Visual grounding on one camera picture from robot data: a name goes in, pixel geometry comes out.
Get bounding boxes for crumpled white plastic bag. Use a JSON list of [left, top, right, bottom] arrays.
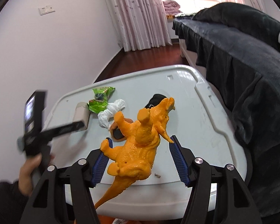
[[97, 99, 126, 129]]

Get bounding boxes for person's left hand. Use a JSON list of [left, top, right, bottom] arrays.
[[18, 154, 56, 195]]

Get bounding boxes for dark grey bed blanket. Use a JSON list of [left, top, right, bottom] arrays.
[[173, 16, 280, 218]]

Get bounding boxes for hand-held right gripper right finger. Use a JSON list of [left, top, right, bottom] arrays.
[[169, 135, 263, 224]]

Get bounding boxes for black garment with white print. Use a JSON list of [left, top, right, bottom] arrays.
[[192, 2, 280, 59]]

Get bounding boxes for wooden cylinder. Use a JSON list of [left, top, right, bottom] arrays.
[[73, 101, 91, 131]]

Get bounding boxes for black crumpled object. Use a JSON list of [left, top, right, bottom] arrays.
[[145, 94, 167, 109]]

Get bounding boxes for orange black round object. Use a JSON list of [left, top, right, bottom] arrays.
[[108, 119, 133, 143]]

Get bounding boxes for folded pink blankets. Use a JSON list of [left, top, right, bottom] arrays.
[[163, 0, 181, 17]]

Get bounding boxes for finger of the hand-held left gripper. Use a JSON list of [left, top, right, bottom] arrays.
[[44, 121, 83, 141]]

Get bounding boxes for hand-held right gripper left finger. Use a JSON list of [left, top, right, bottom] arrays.
[[20, 138, 114, 224]]

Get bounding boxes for white bed frame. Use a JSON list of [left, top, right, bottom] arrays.
[[178, 38, 207, 75]]

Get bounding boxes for white wall socket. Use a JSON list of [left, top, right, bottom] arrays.
[[38, 5, 55, 15]]

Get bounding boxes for person's left forearm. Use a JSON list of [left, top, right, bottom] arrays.
[[0, 181, 33, 224]]

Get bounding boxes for green snack wrapper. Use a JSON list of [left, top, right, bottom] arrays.
[[87, 86, 116, 113]]

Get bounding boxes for orange dinosaur toy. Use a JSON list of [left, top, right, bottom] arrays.
[[93, 97, 176, 211]]

